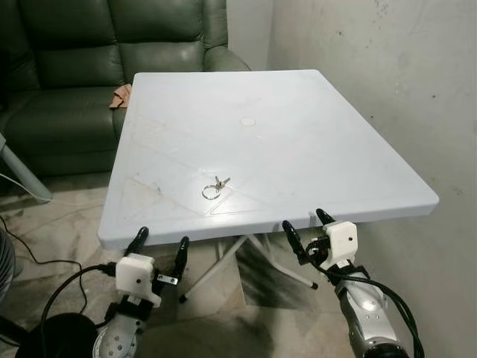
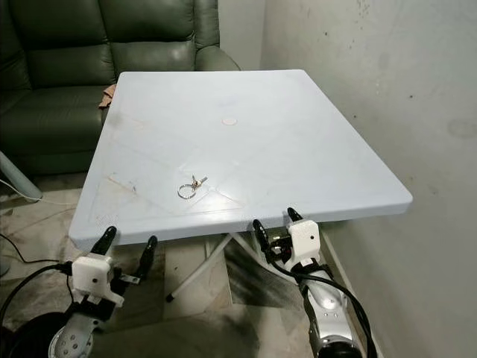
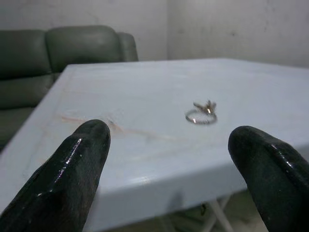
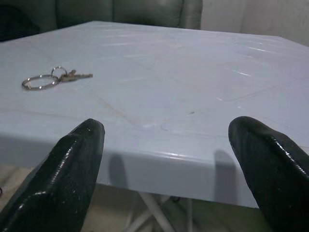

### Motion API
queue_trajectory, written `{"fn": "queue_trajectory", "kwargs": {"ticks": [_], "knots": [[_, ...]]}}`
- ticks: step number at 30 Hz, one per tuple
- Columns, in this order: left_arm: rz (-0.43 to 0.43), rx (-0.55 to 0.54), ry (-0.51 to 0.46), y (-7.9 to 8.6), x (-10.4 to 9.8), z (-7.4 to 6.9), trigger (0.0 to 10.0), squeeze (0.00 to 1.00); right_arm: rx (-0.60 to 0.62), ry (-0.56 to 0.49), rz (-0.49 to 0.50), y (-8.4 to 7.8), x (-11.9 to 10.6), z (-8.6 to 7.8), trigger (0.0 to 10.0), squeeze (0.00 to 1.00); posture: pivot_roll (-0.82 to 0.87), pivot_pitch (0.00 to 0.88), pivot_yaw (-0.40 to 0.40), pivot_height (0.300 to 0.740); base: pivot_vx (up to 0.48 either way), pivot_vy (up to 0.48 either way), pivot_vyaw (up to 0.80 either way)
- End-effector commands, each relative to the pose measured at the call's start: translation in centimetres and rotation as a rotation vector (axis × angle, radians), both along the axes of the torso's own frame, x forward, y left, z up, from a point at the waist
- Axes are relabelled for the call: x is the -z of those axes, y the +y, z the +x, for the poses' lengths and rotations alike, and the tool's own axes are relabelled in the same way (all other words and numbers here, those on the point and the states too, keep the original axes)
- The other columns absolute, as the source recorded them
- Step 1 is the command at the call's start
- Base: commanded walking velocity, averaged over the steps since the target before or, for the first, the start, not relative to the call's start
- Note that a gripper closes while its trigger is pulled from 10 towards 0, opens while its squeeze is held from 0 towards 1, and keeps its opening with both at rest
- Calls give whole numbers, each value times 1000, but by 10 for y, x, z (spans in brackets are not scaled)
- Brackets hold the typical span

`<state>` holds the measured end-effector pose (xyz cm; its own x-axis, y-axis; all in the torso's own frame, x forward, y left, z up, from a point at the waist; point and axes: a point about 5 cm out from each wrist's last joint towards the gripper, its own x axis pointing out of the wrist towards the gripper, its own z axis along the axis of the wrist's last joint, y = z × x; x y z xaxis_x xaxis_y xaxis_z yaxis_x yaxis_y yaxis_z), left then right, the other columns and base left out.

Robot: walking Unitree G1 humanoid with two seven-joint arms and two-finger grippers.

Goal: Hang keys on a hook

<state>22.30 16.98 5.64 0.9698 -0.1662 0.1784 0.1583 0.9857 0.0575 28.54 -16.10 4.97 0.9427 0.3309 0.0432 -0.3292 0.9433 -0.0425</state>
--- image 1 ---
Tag silver keys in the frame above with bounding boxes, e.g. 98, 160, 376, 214
202, 175, 232, 201

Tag white plastic folding table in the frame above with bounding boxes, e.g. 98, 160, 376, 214
98, 69, 440, 303

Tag black round object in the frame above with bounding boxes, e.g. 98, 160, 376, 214
15, 313, 102, 358

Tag grey slanted pole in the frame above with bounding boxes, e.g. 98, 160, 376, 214
0, 134, 54, 203

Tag grey fan guard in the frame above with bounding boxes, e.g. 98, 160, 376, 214
0, 227, 16, 307

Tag dark green leather sofa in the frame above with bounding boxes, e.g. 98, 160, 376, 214
0, 0, 250, 178

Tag brown crumpled cloth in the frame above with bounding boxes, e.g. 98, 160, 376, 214
110, 84, 133, 110

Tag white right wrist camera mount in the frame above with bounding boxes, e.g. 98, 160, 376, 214
326, 222, 359, 269

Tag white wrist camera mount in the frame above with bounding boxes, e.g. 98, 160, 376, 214
326, 222, 359, 269
114, 254, 162, 307

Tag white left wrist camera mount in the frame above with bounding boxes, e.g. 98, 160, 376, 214
114, 254, 162, 307

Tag thin white floor cable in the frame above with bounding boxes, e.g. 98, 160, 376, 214
0, 172, 107, 207

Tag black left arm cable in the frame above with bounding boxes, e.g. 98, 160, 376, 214
39, 263, 118, 338

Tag thin black floor cable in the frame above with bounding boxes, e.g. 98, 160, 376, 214
0, 215, 88, 311

